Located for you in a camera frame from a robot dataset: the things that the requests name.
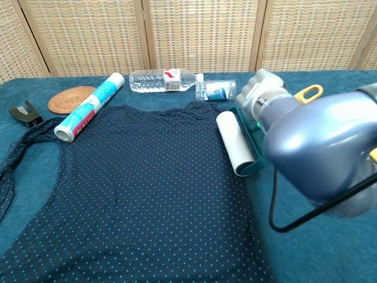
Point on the small clear blue-label bottle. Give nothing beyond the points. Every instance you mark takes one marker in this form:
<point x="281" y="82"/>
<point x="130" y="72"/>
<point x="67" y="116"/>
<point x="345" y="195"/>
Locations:
<point x="216" y="90"/>

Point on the navy polka dot shirt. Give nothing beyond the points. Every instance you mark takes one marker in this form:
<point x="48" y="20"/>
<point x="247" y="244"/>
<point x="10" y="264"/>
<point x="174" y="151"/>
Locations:
<point x="132" y="191"/>

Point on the woven bamboo folding screen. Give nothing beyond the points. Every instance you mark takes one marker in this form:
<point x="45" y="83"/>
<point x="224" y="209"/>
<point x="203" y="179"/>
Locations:
<point x="188" y="34"/>

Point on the teal white lint roller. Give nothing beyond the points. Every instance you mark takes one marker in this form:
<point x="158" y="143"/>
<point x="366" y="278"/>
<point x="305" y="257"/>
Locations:
<point x="235" y="141"/>

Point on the plastic wrap roll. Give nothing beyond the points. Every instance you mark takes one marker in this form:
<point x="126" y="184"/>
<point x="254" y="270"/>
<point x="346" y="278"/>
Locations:
<point x="88" y="109"/>

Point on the teal table cloth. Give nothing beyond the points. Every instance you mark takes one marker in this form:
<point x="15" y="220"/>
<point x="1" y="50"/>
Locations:
<point x="309" y="253"/>

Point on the large clear water bottle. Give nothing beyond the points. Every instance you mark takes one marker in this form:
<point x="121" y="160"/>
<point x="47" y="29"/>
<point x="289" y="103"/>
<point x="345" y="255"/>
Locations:
<point x="159" y="80"/>

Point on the black clip tool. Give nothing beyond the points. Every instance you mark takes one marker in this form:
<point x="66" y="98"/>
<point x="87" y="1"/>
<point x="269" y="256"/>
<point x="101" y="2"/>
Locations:
<point x="25" y="114"/>

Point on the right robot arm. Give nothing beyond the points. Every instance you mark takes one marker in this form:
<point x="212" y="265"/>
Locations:
<point x="321" y="141"/>

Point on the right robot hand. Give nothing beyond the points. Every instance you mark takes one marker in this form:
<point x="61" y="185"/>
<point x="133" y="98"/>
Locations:
<point x="259" y="88"/>

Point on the round woven rattan coaster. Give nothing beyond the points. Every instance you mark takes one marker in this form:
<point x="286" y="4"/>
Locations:
<point x="66" y="98"/>

